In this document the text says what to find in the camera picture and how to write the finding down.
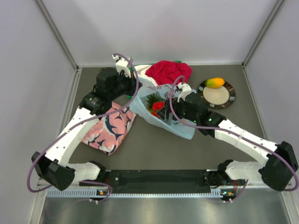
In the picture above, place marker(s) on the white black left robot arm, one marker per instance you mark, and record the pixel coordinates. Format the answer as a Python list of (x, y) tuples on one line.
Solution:
[(52, 164)]

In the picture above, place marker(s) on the black patterned plate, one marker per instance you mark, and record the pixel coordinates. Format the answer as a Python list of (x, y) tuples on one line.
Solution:
[(220, 98)]

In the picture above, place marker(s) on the plastic pineapple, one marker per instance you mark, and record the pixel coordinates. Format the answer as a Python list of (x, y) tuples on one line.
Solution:
[(151, 99)]

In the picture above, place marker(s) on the yellow green mango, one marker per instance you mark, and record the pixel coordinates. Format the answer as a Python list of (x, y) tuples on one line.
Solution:
[(215, 83)]

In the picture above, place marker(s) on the white cloth in tray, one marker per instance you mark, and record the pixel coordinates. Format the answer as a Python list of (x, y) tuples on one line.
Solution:
[(141, 71)]

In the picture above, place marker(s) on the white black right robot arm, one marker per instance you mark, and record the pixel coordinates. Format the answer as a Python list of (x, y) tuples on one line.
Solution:
[(274, 164)]

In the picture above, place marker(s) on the slotted cable duct rail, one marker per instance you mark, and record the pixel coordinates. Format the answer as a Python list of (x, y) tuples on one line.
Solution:
[(101, 193)]

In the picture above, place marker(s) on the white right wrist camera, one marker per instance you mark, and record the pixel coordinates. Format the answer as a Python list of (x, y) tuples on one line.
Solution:
[(184, 90)]

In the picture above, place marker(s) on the pink patterned cloth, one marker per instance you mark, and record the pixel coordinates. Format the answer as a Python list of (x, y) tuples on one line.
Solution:
[(110, 131)]

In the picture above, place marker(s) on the red crumpled cloth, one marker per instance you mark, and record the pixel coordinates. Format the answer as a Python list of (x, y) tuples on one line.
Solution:
[(166, 72)]

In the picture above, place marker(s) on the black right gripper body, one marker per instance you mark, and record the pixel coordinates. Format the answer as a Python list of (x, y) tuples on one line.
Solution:
[(180, 108)]

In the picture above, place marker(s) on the red bell pepper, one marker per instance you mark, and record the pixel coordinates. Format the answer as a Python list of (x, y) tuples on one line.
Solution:
[(156, 107)]

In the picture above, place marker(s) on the light blue cartoon plastic bag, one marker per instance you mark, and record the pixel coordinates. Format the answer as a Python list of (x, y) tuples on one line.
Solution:
[(138, 106)]

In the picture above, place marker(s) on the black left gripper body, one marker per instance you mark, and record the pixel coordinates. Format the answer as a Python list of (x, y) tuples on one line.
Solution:
[(125, 86)]

